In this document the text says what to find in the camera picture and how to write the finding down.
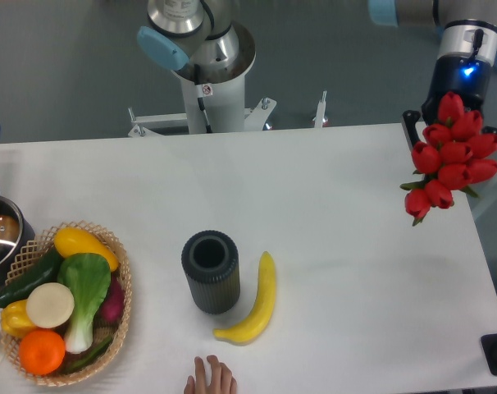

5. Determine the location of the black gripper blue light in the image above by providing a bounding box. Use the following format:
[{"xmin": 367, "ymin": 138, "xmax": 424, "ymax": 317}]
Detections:
[{"xmin": 401, "ymin": 56, "xmax": 497, "ymax": 149}]

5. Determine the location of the red tulip bouquet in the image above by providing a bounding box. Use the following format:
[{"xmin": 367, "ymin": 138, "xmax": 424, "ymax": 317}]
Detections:
[{"xmin": 400, "ymin": 92, "xmax": 497, "ymax": 226}]

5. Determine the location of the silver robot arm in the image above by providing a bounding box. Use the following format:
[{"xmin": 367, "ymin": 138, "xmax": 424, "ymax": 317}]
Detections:
[{"xmin": 368, "ymin": 1, "xmax": 497, "ymax": 148}]

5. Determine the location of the bare human hand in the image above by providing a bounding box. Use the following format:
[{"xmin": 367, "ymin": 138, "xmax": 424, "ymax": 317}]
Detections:
[{"xmin": 183, "ymin": 355, "xmax": 238, "ymax": 394}]

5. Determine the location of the yellow banana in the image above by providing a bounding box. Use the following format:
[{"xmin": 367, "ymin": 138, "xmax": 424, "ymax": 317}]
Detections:
[{"xmin": 212, "ymin": 251, "xmax": 277, "ymax": 346}]

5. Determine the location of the dark ribbed cylindrical vase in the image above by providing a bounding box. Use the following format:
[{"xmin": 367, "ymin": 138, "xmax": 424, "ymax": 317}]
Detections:
[{"xmin": 181, "ymin": 230, "xmax": 240, "ymax": 314}]

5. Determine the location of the purple sweet potato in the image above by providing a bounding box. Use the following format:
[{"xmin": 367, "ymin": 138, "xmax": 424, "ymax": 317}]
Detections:
[{"xmin": 98, "ymin": 276, "xmax": 125, "ymax": 323}]

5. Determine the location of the green bok choy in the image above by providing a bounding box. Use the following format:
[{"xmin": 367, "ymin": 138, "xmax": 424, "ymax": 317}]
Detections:
[{"xmin": 57, "ymin": 253, "xmax": 111, "ymax": 354}]

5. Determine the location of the yellow squash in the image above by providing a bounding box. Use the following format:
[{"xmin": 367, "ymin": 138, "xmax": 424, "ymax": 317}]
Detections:
[{"xmin": 53, "ymin": 227, "xmax": 120, "ymax": 272}]

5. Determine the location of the green chili pepper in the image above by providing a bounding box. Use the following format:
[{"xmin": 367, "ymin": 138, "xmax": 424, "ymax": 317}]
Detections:
[{"xmin": 62, "ymin": 336, "xmax": 113, "ymax": 374}]

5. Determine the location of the dark green cucumber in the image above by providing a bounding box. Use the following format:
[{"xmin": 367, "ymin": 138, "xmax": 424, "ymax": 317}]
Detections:
[{"xmin": 0, "ymin": 247, "xmax": 63, "ymax": 309}]

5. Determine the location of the woven wicker basket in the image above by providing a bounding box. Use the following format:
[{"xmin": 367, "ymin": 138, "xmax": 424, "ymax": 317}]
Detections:
[{"xmin": 2, "ymin": 221, "xmax": 132, "ymax": 387}]

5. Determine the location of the orange fruit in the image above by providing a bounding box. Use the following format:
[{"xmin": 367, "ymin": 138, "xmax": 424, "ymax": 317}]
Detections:
[{"xmin": 18, "ymin": 329, "xmax": 66, "ymax": 375}]

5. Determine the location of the yellow bell pepper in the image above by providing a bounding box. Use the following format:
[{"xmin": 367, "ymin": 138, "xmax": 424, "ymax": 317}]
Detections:
[{"xmin": 1, "ymin": 300, "xmax": 38, "ymax": 338}]

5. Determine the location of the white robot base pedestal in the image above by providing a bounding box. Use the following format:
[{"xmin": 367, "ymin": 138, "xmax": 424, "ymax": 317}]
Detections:
[{"xmin": 136, "ymin": 1, "xmax": 276, "ymax": 134}]

